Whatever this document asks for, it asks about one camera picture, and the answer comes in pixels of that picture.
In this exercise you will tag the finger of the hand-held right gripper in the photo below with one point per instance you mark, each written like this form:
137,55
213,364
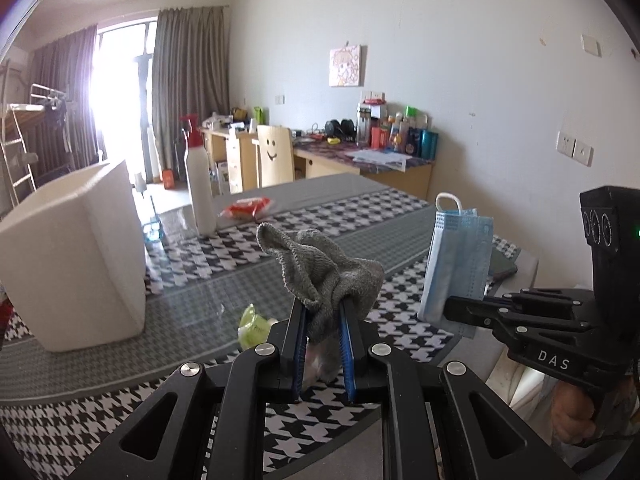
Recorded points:
550,295
480,312

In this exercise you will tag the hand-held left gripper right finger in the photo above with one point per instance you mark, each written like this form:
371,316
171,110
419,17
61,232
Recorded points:
347,345

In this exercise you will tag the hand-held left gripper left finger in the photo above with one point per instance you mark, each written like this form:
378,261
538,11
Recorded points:
298,340

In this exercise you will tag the yellow plastic bag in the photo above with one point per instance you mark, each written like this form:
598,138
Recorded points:
252,327

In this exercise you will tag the blue face mask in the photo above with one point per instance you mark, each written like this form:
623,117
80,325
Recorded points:
455,260

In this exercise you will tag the grey sock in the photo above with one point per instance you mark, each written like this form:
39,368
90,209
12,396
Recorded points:
320,270

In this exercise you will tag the white foam box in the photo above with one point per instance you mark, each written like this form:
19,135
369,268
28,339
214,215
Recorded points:
70,260

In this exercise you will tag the person's right hand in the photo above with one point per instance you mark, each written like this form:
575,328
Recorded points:
567,410

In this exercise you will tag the black smartphone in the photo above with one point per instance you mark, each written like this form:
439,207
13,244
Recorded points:
502,262

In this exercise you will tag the houndstooth tablecloth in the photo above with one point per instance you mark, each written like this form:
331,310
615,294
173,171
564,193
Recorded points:
210,280

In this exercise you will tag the red snack packet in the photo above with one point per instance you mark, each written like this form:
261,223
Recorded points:
247,209

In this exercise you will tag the wooden desk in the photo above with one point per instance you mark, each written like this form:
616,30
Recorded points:
410,177

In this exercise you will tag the white pump bottle red top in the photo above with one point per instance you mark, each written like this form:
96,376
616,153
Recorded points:
200,190

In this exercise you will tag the wooden chair with smiley face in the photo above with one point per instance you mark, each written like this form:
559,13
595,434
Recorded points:
275,160

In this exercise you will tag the white papers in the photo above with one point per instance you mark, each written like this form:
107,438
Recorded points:
380,160

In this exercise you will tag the cluster of toiletry bottles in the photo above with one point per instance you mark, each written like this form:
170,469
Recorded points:
400,132

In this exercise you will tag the orange box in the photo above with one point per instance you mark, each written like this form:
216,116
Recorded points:
168,180

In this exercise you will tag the black headphones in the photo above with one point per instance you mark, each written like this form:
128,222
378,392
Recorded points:
340,129

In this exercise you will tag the green paper bag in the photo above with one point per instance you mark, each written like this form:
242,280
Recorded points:
258,116

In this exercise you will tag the brown curtain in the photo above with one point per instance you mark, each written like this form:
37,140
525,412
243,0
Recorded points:
65,100
192,85

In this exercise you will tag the balcony glass door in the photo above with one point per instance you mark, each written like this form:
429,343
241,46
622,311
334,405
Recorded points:
125,110

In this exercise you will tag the dark hanging clothes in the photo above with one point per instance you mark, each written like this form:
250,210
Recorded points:
55,112

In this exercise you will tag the metal bed ladder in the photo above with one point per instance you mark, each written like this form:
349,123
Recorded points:
17,160

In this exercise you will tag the metal bunk bed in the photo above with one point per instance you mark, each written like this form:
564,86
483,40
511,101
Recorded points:
47,97

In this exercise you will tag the double white wall socket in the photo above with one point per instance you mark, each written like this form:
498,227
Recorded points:
574,147

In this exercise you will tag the wall socket pair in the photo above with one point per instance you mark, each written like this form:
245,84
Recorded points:
373,95

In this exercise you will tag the white wall plate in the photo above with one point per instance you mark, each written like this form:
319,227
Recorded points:
591,44

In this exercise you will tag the pink cartoon wall picture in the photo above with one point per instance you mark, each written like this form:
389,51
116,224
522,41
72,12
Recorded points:
345,66

